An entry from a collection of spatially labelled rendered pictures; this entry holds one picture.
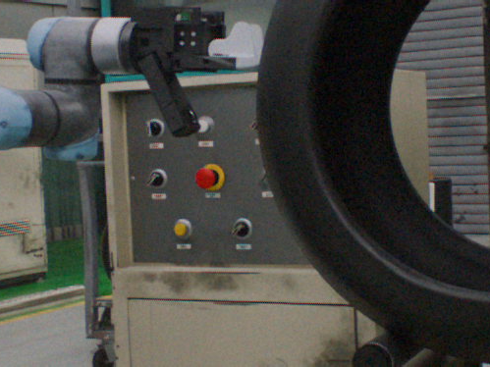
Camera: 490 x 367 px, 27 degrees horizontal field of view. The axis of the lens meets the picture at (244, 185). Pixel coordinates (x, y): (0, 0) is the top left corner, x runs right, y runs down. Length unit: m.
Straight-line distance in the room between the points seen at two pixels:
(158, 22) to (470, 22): 9.55
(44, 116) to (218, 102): 0.71
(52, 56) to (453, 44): 9.58
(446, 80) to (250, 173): 8.98
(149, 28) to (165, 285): 0.78
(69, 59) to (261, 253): 0.72
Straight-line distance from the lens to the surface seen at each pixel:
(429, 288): 1.13
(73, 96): 1.41
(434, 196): 8.36
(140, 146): 2.09
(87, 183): 5.10
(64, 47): 1.42
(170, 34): 1.33
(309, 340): 1.92
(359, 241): 1.14
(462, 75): 10.85
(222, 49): 1.31
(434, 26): 10.99
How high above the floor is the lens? 1.16
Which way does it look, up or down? 3 degrees down
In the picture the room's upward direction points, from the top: 3 degrees counter-clockwise
